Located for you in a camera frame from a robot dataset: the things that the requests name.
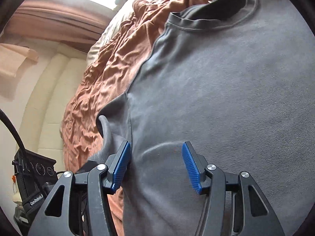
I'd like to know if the brown bed blanket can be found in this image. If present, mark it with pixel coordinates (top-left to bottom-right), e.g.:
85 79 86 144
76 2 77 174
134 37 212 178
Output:
60 0 229 236

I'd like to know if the cream padded headboard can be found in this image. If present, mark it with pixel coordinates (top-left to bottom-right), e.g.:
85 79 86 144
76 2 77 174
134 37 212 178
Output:
19 44 86 171

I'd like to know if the grey t-shirt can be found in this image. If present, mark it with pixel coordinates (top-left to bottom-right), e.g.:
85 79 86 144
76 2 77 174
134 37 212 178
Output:
92 0 314 235

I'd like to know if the black cable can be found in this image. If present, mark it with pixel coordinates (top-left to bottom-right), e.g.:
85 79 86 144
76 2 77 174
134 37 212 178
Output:
0 109 45 195

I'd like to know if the brown curtain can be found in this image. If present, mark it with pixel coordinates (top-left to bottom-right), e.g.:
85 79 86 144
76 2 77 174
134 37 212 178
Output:
4 0 115 52

